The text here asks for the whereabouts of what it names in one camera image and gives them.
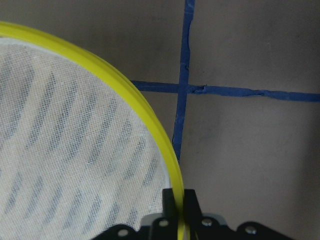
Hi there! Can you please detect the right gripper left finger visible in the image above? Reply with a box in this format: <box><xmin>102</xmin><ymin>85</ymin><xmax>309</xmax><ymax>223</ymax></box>
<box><xmin>161</xmin><ymin>188</ymin><xmax>179</xmax><ymax>240</ymax></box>

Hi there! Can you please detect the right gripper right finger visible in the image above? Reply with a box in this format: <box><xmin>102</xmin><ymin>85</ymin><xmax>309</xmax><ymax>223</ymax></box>
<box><xmin>183</xmin><ymin>189</ymin><xmax>203</xmax><ymax>240</ymax></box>

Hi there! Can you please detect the yellow steamer layer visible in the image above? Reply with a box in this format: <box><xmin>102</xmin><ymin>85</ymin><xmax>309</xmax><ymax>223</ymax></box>
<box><xmin>0</xmin><ymin>22</ymin><xmax>184</xmax><ymax>240</ymax></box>

